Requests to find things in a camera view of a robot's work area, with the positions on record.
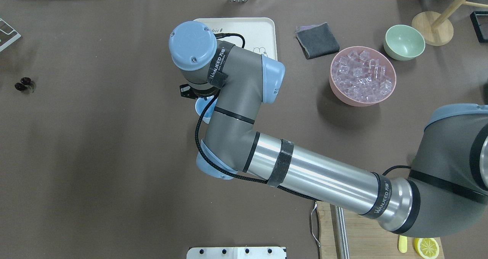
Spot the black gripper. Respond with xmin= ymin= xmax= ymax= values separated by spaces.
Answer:
xmin=180 ymin=84 xmax=218 ymax=99

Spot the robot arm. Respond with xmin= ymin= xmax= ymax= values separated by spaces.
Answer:
xmin=169 ymin=21 xmax=487 ymax=238

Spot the light blue plastic cup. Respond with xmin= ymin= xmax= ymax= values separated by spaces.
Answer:
xmin=195 ymin=96 xmax=218 ymax=124

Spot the pink bowl of ice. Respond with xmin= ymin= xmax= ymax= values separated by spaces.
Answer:
xmin=329 ymin=46 xmax=397 ymax=107

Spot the wooden cup tree stand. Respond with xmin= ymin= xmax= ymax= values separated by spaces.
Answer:
xmin=411 ymin=0 xmax=487 ymax=46

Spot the cream rabbit serving tray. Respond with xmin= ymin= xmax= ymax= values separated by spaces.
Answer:
xmin=194 ymin=17 xmax=278 ymax=61

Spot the grey folded cloth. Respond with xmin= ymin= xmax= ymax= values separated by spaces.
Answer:
xmin=295 ymin=22 xmax=340 ymax=59

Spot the dark red cherry pair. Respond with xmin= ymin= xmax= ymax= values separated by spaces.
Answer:
xmin=14 ymin=77 xmax=35 ymax=93

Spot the steel muddler black tip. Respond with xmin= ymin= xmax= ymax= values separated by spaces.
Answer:
xmin=333 ymin=206 xmax=350 ymax=259

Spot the mint green bowl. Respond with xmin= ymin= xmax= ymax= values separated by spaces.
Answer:
xmin=383 ymin=24 xmax=426 ymax=61

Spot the wooden cutting board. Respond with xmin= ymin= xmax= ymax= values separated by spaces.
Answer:
xmin=316 ymin=200 xmax=446 ymax=259

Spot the yellow plastic knife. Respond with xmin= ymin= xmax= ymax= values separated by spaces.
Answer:
xmin=398 ymin=236 xmax=408 ymax=254

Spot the lemon half slice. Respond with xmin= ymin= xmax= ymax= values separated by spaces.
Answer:
xmin=413 ymin=238 xmax=440 ymax=259

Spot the black glass tray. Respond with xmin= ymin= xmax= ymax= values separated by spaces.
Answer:
xmin=469 ymin=11 xmax=488 ymax=43

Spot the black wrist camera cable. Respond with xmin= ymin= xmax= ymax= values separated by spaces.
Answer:
xmin=194 ymin=33 xmax=412 ymax=201

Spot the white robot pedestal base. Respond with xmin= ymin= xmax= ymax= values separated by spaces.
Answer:
xmin=186 ymin=246 xmax=287 ymax=259

